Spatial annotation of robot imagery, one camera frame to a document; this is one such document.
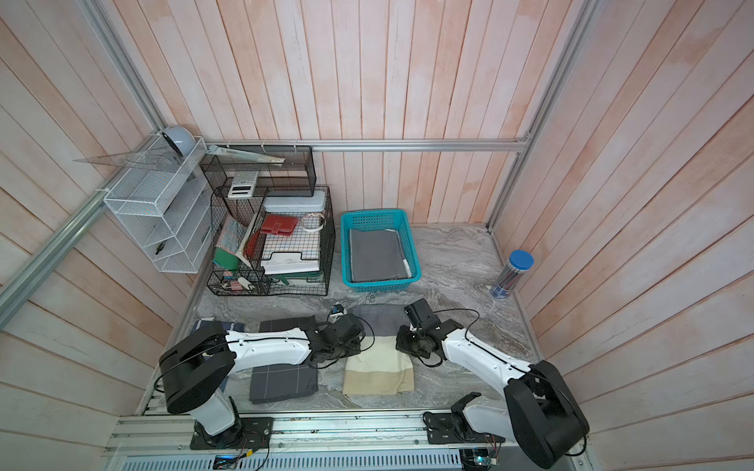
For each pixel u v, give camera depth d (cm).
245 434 73
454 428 67
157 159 86
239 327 93
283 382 80
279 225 90
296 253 86
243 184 96
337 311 82
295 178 107
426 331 65
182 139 84
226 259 101
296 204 96
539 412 41
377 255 105
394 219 114
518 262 85
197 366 47
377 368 83
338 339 67
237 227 111
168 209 73
